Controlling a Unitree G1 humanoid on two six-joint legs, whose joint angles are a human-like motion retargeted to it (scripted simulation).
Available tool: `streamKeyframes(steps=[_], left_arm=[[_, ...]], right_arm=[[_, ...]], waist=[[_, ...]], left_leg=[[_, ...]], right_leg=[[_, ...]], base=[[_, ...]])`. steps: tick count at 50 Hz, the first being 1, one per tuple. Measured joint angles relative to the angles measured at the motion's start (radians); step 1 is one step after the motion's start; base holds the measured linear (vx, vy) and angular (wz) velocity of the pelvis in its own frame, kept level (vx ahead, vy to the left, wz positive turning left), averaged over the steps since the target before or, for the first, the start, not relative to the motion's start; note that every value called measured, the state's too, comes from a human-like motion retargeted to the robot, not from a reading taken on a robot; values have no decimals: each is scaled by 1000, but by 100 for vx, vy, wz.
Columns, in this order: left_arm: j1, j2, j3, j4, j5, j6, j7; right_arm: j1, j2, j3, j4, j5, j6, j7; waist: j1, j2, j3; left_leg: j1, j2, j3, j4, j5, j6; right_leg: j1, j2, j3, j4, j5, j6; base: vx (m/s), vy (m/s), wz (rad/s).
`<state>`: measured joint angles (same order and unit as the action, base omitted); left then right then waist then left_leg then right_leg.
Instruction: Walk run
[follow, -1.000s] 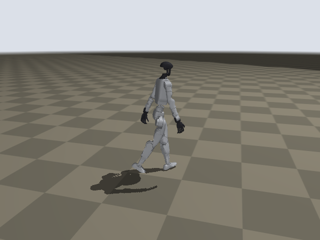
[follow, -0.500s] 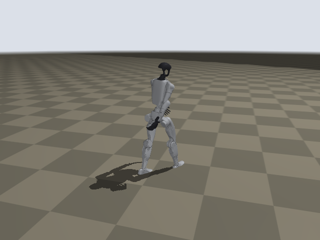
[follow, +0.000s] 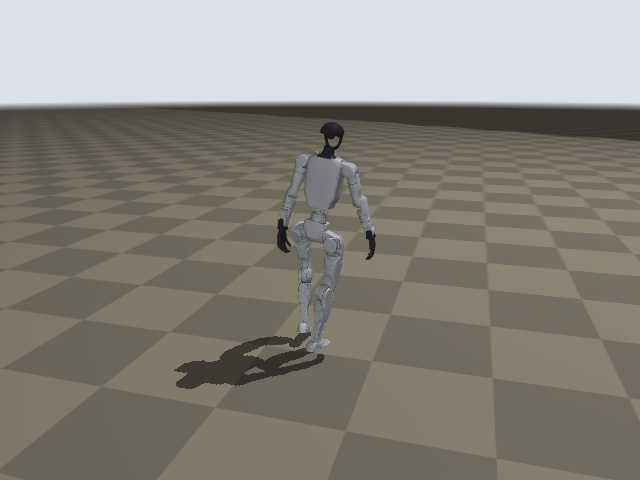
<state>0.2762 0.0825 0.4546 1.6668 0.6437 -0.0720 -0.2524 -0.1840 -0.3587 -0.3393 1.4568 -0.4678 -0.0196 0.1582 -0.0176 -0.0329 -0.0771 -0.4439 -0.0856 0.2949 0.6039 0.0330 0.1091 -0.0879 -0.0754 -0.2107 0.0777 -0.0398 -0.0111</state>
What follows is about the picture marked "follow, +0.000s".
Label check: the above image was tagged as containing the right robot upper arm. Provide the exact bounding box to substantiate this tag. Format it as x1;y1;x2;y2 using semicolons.
341;161;366;208

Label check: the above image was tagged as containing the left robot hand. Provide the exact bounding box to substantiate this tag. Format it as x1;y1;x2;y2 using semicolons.
277;219;291;253

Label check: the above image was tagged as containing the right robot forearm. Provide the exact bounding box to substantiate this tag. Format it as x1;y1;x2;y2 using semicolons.
357;196;375;236

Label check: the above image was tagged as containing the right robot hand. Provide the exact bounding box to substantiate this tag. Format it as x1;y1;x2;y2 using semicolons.
366;230;376;260

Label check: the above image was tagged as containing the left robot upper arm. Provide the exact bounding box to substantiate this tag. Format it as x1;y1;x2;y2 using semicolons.
288;154;310;199

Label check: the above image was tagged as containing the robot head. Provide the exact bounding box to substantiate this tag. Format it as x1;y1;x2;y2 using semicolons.
317;122;344;159

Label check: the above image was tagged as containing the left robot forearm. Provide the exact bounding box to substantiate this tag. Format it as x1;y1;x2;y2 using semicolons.
277;185;296;227

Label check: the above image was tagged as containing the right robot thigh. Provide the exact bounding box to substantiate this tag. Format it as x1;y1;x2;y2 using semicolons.
315;230;344;301

